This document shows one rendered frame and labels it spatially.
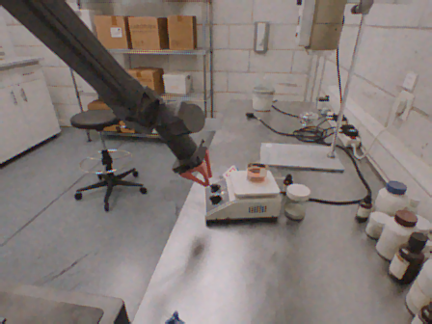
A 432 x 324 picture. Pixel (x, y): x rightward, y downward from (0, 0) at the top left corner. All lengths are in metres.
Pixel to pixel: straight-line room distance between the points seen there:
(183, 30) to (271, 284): 2.43
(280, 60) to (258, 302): 2.68
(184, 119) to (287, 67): 2.57
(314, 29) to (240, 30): 2.10
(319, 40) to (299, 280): 0.68
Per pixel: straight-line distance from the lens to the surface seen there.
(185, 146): 0.59
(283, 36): 2.99
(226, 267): 0.61
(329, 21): 0.94
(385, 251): 0.72
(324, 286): 0.62
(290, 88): 3.07
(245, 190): 0.68
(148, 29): 2.83
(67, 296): 1.17
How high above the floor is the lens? 1.21
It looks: 29 degrees down
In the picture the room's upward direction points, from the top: straight up
